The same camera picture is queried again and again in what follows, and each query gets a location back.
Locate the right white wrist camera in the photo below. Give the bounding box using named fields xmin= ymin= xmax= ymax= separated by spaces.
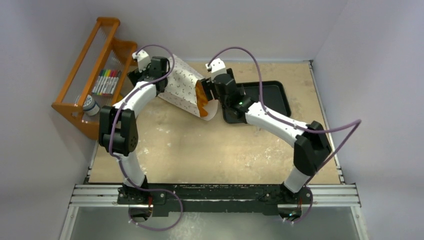
xmin=205 ymin=58 xmax=227 ymax=81

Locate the orange wooden shelf rack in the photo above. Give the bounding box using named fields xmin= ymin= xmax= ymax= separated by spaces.
xmin=51 ymin=16 xmax=137 ymax=140

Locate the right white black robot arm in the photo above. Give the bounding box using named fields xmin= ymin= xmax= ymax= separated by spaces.
xmin=200 ymin=73 xmax=332 ymax=204

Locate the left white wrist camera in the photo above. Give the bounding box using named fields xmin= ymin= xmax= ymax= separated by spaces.
xmin=132 ymin=50 xmax=151 ymax=73

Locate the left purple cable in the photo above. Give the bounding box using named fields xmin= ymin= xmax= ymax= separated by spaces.
xmin=108 ymin=44 xmax=184 ymax=232

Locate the white blue tape roll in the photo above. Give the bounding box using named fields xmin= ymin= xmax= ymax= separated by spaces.
xmin=82 ymin=94 xmax=100 ymax=116

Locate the white patterned paper bag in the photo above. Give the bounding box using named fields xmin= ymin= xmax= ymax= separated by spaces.
xmin=158 ymin=54 xmax=218 ymax=121

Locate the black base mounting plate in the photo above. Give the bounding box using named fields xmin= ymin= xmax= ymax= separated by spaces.
xmin=117 ymin=183 xmax=313 ymax=218

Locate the set of coloured markers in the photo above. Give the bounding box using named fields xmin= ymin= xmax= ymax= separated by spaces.
xmin=91 ymin=69 xmax=122 ymax=97

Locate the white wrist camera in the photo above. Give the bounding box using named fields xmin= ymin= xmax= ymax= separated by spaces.
xmin=132 ymin=50 xmax=151 ymax=73
xmin=205 ymin=58 xmax=227 ymax=81

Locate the black plastic tray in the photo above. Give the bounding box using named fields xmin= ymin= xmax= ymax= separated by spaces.
xmin=236 ymin=80 xmax=292 ymax=117

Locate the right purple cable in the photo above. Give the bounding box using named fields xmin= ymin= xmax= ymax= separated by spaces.
xmin=206 ymin=46 xmax=362 ymax=225

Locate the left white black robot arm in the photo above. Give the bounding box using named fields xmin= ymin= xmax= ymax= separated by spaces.
xmin=98 ymin=53 xmax=175 ymax=205

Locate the purple cable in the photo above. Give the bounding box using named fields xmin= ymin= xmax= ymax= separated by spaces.
xmin=108 ymin=44 xmax=184 ymax=232
xmin=206 ymin=46 xmax=362 ymax=225

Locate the aluminium rail frame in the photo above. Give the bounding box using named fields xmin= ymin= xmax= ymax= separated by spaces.
xmin=69 ymin=59 xmax=361 ymax=227

